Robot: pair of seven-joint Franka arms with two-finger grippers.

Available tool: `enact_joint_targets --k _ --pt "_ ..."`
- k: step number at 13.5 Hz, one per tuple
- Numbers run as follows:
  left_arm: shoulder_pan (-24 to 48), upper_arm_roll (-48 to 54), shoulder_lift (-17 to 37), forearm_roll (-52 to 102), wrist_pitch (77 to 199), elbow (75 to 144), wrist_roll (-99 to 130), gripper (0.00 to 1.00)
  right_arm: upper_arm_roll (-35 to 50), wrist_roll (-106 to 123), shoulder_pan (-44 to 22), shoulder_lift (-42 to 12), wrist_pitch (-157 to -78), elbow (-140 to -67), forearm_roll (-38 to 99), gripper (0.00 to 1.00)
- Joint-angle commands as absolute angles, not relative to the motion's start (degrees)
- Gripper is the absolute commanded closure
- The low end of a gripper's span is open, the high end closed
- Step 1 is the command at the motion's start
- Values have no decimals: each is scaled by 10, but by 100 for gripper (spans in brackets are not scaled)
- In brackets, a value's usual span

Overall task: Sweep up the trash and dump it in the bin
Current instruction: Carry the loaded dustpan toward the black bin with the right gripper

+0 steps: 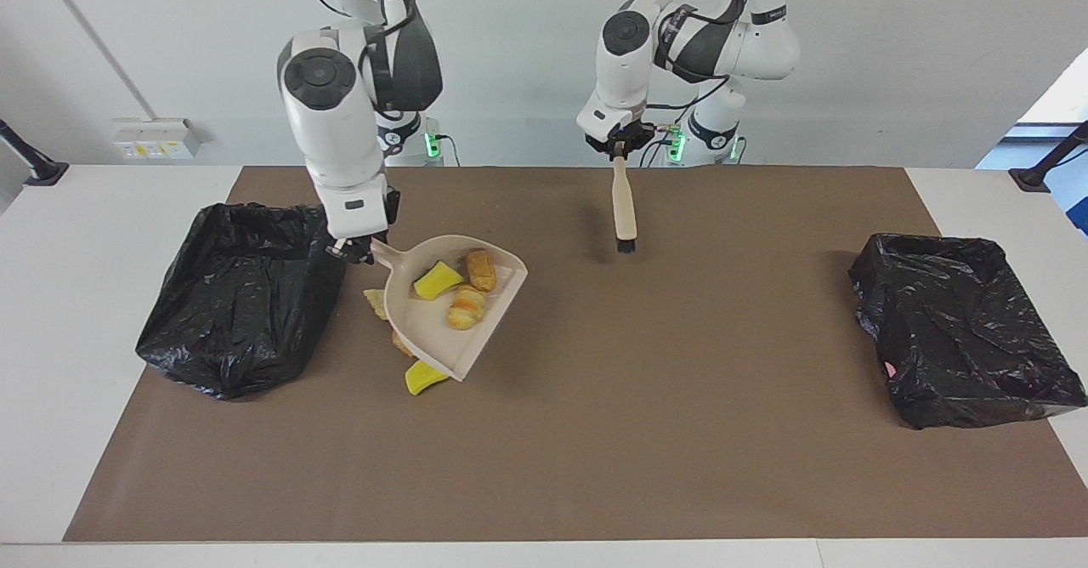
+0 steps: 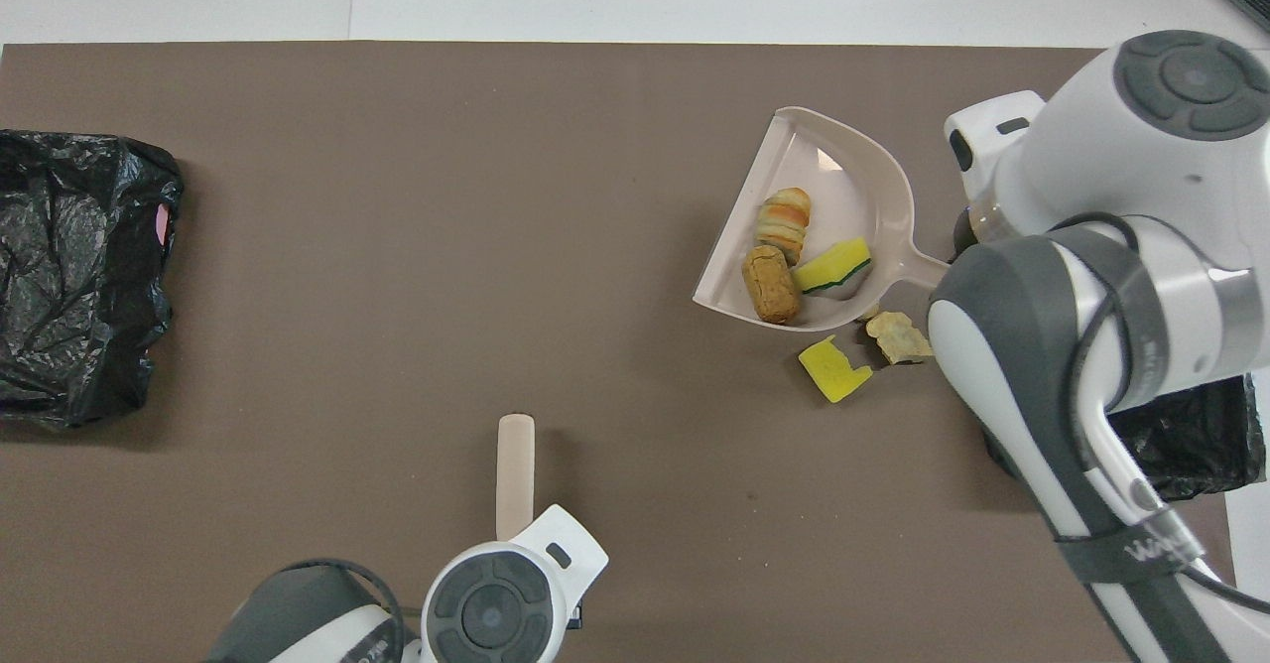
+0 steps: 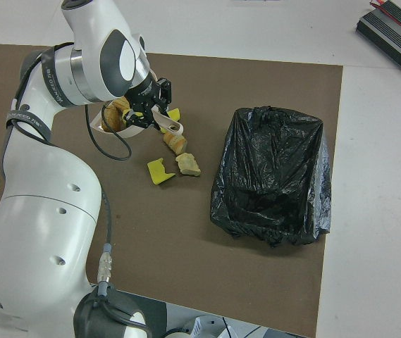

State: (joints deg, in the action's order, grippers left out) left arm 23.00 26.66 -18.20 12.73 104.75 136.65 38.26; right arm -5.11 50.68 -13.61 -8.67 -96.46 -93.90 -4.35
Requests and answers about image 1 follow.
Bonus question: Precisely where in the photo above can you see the yellow sponge chunk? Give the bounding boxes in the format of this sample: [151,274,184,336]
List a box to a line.
[404,359,450,396]

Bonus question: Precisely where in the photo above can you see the black bag-lined bin pink spot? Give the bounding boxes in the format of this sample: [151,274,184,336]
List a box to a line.
[848,233,1088,430]

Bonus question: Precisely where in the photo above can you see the brown bread nugget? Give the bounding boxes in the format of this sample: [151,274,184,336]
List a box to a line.
[464,249,498,293]

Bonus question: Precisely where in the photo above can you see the pale tan food piece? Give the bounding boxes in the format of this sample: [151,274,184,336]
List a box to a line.
[447,285,490,332]

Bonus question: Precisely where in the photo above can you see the black bag-lined trash bin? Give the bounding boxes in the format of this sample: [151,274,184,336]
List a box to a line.
[136,202,348,400]

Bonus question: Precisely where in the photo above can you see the small yellow sponge wedge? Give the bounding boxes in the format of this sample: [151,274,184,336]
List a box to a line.
[413,261,465,301]

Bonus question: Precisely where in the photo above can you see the beige plastic dustpan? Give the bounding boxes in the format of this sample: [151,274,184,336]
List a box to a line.
[368,234,529,383]

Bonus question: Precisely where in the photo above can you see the beige hand brush black bristles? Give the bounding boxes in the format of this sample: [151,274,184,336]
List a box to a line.
[612,154,640,255]

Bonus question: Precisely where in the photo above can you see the black clamp stand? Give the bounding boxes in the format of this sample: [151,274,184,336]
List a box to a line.
[0,119,70,187]
[1009,122,1088,193]

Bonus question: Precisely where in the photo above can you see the brown table mat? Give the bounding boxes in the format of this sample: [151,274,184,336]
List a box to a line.
[62,166,1088,543]

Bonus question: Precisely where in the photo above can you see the white wall socket box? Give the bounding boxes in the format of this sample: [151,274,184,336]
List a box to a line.
[112,118,203,161]

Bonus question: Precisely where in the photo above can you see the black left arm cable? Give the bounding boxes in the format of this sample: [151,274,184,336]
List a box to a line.
[633,0,766,169]

